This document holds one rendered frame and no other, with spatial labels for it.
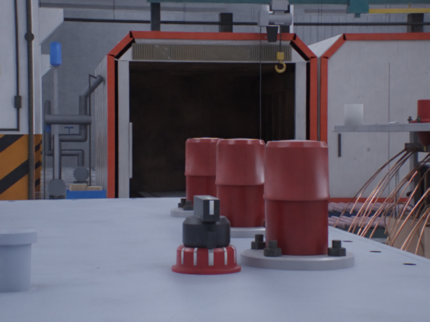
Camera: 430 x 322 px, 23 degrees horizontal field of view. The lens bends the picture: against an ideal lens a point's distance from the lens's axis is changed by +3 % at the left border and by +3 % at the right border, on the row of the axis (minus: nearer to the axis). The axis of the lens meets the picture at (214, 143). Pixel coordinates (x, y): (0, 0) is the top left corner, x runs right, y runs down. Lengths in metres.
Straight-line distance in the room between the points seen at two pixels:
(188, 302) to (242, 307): 0.05
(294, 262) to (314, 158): 0.11
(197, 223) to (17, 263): 0.19
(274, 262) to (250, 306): 0.23
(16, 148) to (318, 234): 10.60
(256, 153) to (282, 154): 0.33
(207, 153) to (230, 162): 0.32
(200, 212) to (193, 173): 0.70
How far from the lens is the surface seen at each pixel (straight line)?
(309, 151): 1.11
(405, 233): 4.40
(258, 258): 1.11
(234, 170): 1.44
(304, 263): 1.09
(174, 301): 0.90
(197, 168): 1.76
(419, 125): 3.76
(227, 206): 1.44
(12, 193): 11.69
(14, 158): 11.68
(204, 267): 1.06
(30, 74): 11.64
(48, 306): 0.89
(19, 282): 0.98
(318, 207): 1.12
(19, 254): 0.98
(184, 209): 1.75
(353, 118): 4.68
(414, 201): 4.62
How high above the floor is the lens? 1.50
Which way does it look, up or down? 1 degrees down
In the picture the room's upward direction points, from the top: straight up
